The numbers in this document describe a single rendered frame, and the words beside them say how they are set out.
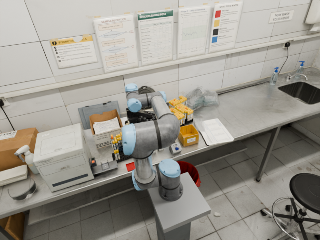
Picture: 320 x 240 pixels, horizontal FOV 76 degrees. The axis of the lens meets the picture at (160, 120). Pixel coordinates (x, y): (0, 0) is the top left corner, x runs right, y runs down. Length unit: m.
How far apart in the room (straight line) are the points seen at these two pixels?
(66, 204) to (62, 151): 1.00
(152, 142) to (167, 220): 0.58
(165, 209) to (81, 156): 0.60
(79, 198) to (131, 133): 1.57
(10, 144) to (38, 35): 0.79
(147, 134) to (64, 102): 1.22
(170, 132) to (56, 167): 0.85
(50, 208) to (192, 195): 1.45
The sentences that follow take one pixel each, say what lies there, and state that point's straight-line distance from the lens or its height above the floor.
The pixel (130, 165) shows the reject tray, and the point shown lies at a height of 0.88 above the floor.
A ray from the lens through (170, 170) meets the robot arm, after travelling 1.13.
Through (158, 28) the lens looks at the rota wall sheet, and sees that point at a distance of 1.77.
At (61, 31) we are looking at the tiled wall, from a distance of 1.68.
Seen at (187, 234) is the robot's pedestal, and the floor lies 0.49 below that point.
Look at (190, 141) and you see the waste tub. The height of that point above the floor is 0.92.
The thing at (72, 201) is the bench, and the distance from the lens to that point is 2.27.
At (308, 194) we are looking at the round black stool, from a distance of 1.90.
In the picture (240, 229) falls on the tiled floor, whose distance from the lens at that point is 2.31.
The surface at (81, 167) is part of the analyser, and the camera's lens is 1.43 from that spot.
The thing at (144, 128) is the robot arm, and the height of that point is 1.54.
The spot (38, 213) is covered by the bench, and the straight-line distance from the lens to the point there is 2.34.
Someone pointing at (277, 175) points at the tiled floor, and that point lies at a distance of 2.83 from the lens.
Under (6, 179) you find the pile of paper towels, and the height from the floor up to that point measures 0.91.
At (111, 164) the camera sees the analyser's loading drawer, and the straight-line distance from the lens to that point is 1.52.
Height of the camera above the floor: 2.01
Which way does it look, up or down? 36 degrees down
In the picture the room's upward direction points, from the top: 4 degrees counter-clockwise
